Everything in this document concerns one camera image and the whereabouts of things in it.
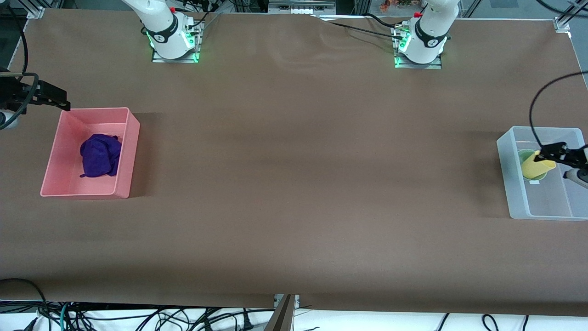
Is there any yellow cup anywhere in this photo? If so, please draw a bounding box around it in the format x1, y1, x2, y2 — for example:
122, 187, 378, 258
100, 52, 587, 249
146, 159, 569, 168
520, 150, 557, 180

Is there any pale green bowl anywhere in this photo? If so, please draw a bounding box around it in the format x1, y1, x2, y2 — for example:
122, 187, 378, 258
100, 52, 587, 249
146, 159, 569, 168
518, 148, 548, 181

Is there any purple cloth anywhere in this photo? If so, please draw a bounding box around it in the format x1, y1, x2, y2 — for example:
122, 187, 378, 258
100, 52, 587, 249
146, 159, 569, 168
79, 133, 123, 178

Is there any translucent white plastic bin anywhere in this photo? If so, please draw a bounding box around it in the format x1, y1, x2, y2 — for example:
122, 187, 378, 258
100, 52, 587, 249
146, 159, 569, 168
497, 126, 588, 221

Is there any pink plastic bin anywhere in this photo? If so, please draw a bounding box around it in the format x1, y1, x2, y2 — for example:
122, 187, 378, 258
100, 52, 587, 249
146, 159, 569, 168
40, 107, 141, 199

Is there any brown table cover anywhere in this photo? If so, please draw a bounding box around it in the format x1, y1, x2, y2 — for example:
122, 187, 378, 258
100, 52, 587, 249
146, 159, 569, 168
0, 8, 588, 317

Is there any grey power strip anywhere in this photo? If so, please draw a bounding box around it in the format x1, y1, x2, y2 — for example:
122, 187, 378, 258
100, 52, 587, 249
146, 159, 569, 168
269, 0, 336, 14

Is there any brown wooden board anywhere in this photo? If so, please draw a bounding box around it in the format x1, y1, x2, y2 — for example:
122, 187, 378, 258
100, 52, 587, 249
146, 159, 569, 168
264, 294, 295, 331

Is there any thick black floor cable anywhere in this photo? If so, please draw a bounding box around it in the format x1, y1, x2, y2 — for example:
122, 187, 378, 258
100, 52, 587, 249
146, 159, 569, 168
0, 278, 49, 320

